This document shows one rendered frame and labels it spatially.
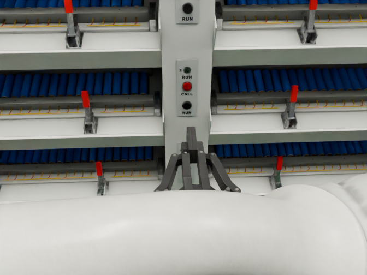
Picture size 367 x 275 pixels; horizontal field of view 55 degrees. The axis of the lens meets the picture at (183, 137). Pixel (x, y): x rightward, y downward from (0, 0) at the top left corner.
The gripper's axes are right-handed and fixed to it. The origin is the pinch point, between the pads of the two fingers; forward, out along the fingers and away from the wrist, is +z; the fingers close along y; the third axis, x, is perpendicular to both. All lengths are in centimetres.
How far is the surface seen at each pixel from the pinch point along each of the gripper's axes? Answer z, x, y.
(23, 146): 13.4, -9.9, -35.9
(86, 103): 14.0, 0.4, -20.8
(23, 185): 17, -24, -40
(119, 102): 18.5, -2.1, -14.8
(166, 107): 12.3, 0.3, -4.3
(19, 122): 16.2, -5.4, -36.5
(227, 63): 13.7, 9.1, 7.5
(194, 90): 12.1, 4.2, 1.1
